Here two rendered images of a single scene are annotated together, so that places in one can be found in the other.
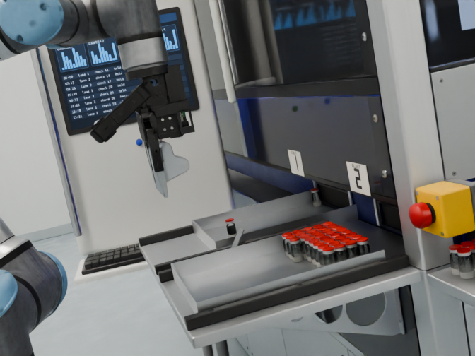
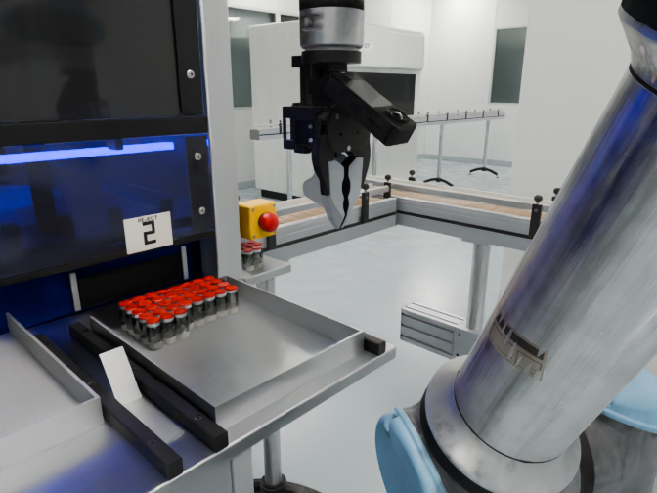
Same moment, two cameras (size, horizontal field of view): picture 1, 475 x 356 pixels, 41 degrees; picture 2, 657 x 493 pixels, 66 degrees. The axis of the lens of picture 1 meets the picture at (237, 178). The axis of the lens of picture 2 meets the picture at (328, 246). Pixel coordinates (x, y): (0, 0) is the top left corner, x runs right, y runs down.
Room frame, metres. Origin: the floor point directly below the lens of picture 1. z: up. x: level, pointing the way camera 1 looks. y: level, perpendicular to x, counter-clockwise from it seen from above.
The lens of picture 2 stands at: (1.40, 0.64, 1.25)
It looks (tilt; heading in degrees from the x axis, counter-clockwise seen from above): 17 degrees down; 237
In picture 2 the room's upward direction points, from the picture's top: straight up
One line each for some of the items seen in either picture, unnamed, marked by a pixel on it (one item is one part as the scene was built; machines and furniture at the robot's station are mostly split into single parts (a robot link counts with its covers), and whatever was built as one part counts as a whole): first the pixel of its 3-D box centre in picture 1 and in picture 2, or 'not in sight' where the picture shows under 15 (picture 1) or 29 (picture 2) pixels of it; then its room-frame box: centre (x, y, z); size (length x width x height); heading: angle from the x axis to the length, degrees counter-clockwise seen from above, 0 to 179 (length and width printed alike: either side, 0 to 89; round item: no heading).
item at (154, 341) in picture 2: (288, 244); (153, 333); (1.25, -0.08, 0.91); 0.02 x 0.02 x 0.05
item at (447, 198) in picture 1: (449, 208); (253, 218); (0.97, -0.32, 1.00); 0.08 x 0.07 x 0.07; 104
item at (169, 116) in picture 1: (159, 104); (327, 105); (1.05, 0.10, 1.24); 0.09 x 0.08 x 0.12; 103
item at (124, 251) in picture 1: (153, 248); not in sight; (1.77, 0.28, 0.82); 0.40 x 0.14 x 0.02; 97
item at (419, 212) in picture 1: (423, 214); (267, 221); (0.96, -0.27, 1.00); 0.04 x 0.04 x 0.04; 14
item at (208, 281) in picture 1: (271, 265); (223, 334); (1.15, -0.03, 0.90); 0.34 x 0.26 x 0.04; 103
